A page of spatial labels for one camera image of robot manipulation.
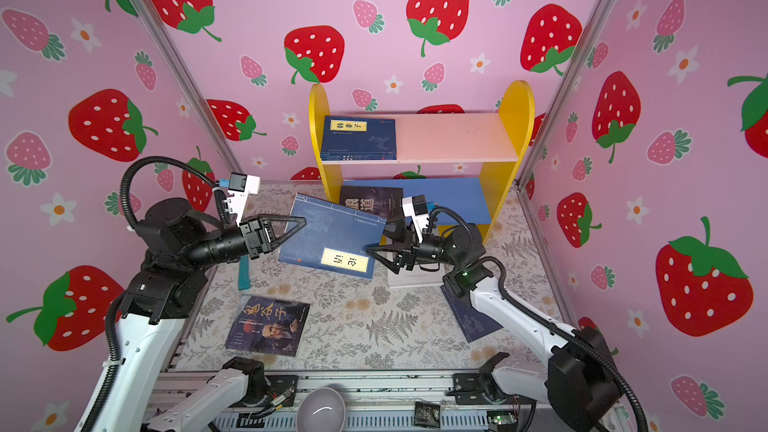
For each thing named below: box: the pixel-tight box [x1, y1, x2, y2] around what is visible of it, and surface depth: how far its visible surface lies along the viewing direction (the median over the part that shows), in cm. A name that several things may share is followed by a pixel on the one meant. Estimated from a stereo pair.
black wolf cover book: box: [340, 185, 405, 225], surface depth 97 cm
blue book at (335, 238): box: [278, 193, 387, 279], surface depth 56 cm
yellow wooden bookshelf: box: [309, 80, 535, 243], surface depth 75 cm
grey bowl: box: [296, 387, 346, 432], surface depth 71 cm
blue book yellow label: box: [321, 116, 397, 161], surface depth 74 cm
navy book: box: [440, 285, 503, 343], surface depth 85 cm
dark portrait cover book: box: [225, 295, 311, 358], surface depth 85 cm
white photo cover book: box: [387, 264, 445, 288], surface depth 92 cm
